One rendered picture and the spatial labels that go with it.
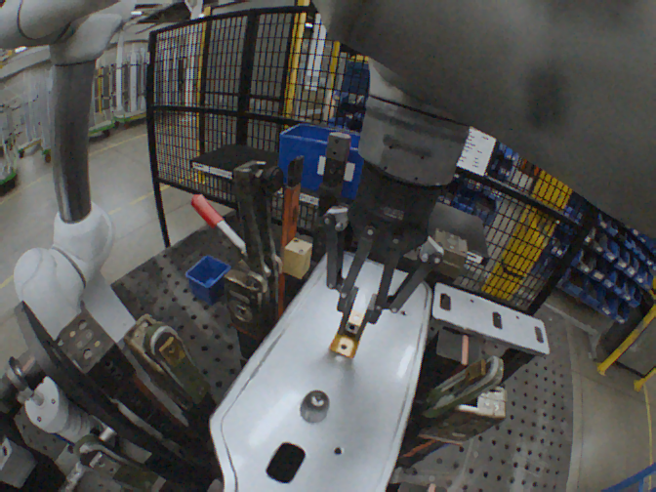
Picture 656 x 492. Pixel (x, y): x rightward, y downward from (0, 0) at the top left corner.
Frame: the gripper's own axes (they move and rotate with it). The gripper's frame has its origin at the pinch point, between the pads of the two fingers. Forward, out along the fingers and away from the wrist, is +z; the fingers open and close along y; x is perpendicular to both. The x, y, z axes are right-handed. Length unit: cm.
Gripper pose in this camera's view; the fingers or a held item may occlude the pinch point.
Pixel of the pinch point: (356, 315)
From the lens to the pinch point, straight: 36.7
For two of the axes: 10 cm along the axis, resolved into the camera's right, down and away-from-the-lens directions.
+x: 3.7, -5.1, 7.8
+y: 9.2, 3.4, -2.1
